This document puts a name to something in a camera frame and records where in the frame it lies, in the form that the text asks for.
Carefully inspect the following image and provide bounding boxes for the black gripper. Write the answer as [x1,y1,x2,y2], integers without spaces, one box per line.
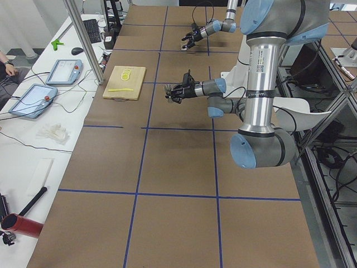
[164,73,201,103]
[181,23,206,49]

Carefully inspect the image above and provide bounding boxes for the steel double jigger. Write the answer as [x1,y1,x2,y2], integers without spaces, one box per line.
[163,84,174,103]

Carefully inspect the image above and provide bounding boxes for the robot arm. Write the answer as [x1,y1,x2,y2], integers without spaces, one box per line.
[181,0,244,51]
[165,1,330,169]

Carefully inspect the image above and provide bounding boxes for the bamboo cutting board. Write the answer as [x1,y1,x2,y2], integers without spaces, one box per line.
[103,66,146,101]

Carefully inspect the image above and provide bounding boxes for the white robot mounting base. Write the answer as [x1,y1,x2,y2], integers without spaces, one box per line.
[221,35,250,93]

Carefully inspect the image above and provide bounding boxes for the yellow plastic knife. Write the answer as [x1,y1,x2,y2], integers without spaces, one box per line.
[108,88,134,92]

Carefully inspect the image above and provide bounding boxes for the black keyboard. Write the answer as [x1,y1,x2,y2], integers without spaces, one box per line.
[83,19,101,44]

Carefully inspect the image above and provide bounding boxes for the black computer mouse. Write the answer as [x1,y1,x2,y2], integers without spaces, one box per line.
[71,47,84,56]

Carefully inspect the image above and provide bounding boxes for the teach pendant far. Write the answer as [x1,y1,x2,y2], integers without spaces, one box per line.
[46,59,83,86]

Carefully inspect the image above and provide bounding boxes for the teach pendant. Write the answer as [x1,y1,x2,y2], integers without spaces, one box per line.
[46,59,83,86]
[8,84,58,119]

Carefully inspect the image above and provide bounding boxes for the white crumpled gloves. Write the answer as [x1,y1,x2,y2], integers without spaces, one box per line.
[36,123,69,144]

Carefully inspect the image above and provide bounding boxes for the green plastic tool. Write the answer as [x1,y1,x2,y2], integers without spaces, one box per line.
[51,39,64,51]

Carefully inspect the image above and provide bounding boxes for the teach pendant near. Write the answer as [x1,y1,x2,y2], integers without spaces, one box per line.
[8,84,58,119]

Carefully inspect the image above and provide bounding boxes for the white foam strip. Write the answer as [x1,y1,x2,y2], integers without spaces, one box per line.
[26,158,54,197]

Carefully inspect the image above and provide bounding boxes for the person in yellow shirt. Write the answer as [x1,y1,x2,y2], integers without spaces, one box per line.
[0,51,30,109]

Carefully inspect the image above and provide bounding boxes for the red thermos bottle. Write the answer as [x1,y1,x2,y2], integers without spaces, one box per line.
[1,213,43,238]

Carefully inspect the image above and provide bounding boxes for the aluminium frame post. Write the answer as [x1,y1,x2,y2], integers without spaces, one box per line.
[63,0,104,85]

